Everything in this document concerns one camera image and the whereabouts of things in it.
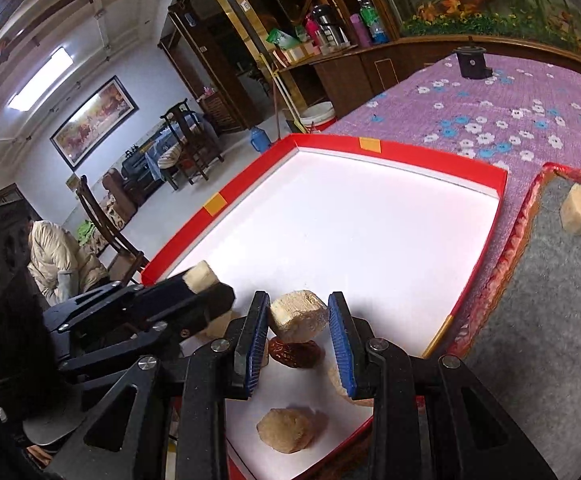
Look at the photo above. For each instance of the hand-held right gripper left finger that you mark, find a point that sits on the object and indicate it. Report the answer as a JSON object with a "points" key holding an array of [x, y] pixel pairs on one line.
{"points": [[253, 345]]}

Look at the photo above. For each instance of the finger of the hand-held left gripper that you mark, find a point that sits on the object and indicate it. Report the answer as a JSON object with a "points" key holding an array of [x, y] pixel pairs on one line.
{"points": [[168, 287], [210, 307]]}

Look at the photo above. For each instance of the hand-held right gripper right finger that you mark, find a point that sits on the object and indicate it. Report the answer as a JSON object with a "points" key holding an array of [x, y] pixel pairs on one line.
{"points": [[343, 345]]}

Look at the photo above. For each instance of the beige sugarcane piece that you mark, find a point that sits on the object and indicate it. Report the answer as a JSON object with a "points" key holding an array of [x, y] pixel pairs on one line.
{"points": [[298, 315], [201, 276], [218, 327], [578, 209], [338, 387]]}

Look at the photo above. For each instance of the dark red date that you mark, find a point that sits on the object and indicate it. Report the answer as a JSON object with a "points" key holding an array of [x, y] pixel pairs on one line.
{"points": [[295, 352]]}

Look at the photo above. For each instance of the beige lumpy snack piece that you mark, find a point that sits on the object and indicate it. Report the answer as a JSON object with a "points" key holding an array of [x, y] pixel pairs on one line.
{"points": [[290, 427]]}

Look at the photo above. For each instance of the red shallow box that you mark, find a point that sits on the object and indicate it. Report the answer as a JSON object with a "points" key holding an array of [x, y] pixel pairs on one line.
{"points": [[345, 220]]}

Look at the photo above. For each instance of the dark wooden chair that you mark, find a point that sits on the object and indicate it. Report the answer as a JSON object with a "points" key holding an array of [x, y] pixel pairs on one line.
{"points": [[110, 240], [190, 135]]}

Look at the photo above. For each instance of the dining table blue cloth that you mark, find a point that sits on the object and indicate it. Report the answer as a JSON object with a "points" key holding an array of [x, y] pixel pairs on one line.
{"points": [[163, 149]]}

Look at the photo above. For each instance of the blue plastic jug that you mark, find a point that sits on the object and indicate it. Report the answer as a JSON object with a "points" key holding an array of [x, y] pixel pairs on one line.
{"points": [[259, 139]]}

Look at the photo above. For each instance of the grey felt mat red trim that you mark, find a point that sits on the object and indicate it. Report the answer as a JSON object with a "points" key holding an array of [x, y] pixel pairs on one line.
{"points": [[545, 310]]}

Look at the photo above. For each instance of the white red plastic bucket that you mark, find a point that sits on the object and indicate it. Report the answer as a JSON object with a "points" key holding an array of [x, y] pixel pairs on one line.
{"points": [[315, 115]]}

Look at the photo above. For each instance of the ceiling light panel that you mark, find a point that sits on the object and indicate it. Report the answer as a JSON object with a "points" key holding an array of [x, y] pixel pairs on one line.
{"points": [[40, 80]]}

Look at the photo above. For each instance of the wooden counter cabinet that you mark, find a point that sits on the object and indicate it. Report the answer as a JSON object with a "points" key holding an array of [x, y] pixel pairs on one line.
{"points": [[350, 70]]}

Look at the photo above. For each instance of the green packet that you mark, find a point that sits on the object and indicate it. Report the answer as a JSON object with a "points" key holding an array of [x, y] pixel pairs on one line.
{"points": [[283, 37]]}

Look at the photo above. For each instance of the black steel thermos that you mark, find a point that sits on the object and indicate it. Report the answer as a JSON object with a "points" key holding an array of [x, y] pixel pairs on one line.
{"points": [[330, 25]]}

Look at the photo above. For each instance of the small black stand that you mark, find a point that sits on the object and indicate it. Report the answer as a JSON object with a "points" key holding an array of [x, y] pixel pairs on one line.
{"points": [[472, 62]]}

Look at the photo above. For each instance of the purple pink bottle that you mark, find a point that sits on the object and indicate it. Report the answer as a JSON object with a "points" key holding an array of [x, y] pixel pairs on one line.
{"points": [[358, 31]]}

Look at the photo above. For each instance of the green plastic bottle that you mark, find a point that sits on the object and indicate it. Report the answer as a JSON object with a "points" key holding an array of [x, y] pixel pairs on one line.
{"points": [[370, 22]]}

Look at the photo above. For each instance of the framed wall painting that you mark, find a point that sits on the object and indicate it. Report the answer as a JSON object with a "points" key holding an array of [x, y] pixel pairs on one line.
{"points": [[93, 122]]}

